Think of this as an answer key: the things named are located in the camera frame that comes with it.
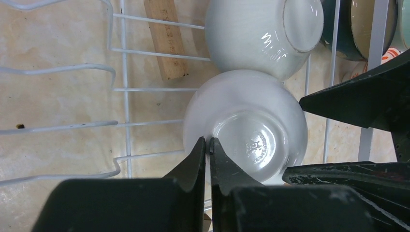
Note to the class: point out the white bowl front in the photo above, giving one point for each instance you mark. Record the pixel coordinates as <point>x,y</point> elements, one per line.
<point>258,122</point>

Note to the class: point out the white wire dish rack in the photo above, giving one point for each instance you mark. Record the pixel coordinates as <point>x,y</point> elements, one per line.
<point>81,95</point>

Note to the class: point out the dark blue bowl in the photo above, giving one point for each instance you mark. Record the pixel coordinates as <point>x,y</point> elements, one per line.
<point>354,28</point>

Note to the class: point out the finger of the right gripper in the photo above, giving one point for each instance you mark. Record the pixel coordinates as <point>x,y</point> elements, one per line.
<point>379,98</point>
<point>383,187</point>

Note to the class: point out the plain white bowl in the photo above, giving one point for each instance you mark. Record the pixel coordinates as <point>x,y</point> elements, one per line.
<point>271,36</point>

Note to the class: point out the wooden block under rack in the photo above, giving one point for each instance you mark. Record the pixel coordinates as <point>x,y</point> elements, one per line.
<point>166,38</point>

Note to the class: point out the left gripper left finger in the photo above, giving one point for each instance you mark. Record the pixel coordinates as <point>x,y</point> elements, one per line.
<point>173,203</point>

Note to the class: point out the celadon green bowl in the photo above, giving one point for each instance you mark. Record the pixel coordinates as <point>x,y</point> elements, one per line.
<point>401,39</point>

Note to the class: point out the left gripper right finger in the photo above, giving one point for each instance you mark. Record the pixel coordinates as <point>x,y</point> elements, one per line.
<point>242,204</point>

